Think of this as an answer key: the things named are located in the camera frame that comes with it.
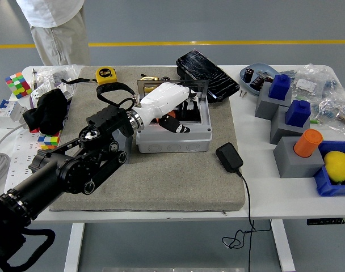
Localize black power adapter plug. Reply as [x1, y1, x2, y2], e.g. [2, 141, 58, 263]
[215, 142, 244, 173]

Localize white printed carton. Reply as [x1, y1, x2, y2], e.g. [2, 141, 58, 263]
[30, 78, 77, 110]

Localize clear plastic bag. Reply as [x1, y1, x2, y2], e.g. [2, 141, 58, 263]
[36, 64, 85, 86]

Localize black adapter cord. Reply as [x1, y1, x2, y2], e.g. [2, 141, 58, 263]
[222, 168, 272, 272]

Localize clear bag of components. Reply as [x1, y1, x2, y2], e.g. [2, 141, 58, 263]
[283, 63, 339, 99]
[314, 95, 345, 137]

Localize black box with cracked pattern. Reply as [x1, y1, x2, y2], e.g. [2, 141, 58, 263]
[176, 49, 241, 103]

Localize blue-grey oval tray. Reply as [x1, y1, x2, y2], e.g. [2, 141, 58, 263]
[239, 62, 281, 96]

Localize black cloth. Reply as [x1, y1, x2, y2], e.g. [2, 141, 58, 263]
[22, 88, 70, 135]

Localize small colourful puzzle cube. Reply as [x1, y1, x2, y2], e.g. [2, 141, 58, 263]
[37, 130, 62, 150]

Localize dark brown capacitor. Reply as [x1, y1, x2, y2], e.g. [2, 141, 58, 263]
[249, 75, 266, 92]

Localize clear hinged box lid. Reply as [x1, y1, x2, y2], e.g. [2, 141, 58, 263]
[137, 79, 210, 104]

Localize large colourful puzzle cube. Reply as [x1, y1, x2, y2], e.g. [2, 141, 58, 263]
[4, 71, 33, 100]

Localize grey block with round hole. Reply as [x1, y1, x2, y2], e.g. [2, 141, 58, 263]
[112, 129, 133, 165]

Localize person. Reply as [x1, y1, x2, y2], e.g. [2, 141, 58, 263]
[15, 0, 91, 66]

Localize yellow lemon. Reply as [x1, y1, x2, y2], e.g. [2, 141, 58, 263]
[323, 151, 345, 183]

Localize blue plastic bin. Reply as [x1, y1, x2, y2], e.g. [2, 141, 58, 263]
[313, 141, 345, 197]

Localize blue plastic block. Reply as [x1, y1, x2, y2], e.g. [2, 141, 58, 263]
[285, 99, 312, 127]
[268, 74, 292, 100]

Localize grey-brown table mat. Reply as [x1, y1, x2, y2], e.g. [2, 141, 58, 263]
[49, 65, 246, 212]

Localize small metal piece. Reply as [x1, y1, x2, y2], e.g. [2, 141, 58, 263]
[257, 70, 275, 83]

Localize yellow square tape measure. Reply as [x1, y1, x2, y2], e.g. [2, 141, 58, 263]
[61, 66, 119, 86]

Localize yellow round tape measure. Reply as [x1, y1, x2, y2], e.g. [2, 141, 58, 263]
[140, 74, 161, 93]

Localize black table control panel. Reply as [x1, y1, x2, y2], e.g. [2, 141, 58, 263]
[307, 217, 345, 226]

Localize grey block holder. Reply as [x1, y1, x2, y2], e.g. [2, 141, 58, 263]
[270, 105, 312, 145]
[254, 82, 293, 120]
[273, 136, 326, 179]

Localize grey plastic junction box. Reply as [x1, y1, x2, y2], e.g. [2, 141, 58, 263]
[136, 99, 213, 154]

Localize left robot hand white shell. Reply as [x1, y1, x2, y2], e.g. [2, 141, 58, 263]
[135, 82, 200, 134]

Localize white table leg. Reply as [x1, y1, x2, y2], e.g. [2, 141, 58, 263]
[271, 220, 297, 272]
[64, 223, 85, 272]

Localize white power strip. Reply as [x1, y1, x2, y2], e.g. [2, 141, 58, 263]
[4, 130, 44, 195]

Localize white circuit breaker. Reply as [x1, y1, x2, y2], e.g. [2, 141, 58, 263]
[0, 99, 28, 130]

